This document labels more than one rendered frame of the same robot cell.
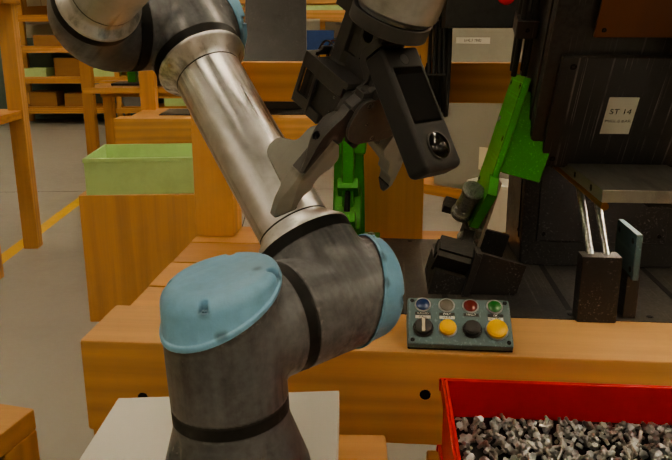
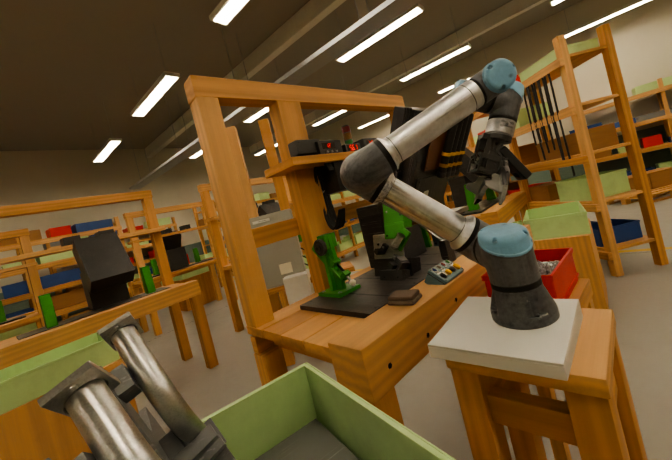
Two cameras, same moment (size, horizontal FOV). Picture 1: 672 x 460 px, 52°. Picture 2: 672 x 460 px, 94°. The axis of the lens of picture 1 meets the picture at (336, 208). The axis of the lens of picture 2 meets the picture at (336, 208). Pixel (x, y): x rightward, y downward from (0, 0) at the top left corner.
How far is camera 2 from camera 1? 1.02 m
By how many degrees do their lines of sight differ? 49
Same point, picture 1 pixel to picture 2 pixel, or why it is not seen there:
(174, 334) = (522, 247)
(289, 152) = (494, 183)
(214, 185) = (259, 294)
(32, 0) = not seen: outside the picture
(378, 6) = (510, 131)
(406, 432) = not seen: hidden behind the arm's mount
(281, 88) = (266, 238)
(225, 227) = (269, 315)
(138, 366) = (384, 348)
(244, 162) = (440, 208)
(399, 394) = (451, 304)
